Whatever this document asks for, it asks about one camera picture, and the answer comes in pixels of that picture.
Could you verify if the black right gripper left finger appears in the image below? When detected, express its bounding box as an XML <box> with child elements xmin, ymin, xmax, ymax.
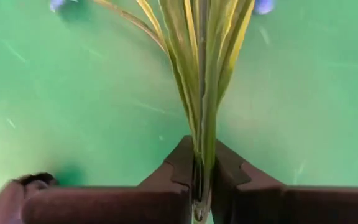
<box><xmin>0</xmin><ymin>135</ymin><xmax>196</xmax><ymax>224</ymax></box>

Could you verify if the blue artificial flower bunch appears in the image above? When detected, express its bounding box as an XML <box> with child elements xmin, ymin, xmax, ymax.
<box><xmin>48</xmin><ymin>0</ymin><xmax>275</xmax><ymax>223</ymax></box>

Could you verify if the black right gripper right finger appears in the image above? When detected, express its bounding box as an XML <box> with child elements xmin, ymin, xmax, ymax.
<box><xmin>211</xmin><ymin>139</ymin><xmax>358</xmax><ymax>224</ymax></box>

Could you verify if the green table mat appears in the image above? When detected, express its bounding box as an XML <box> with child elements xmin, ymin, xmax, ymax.
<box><xmin>0</xmin><ymin>0</ymin><xmax>358</xmax><ymax>217</ymax></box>

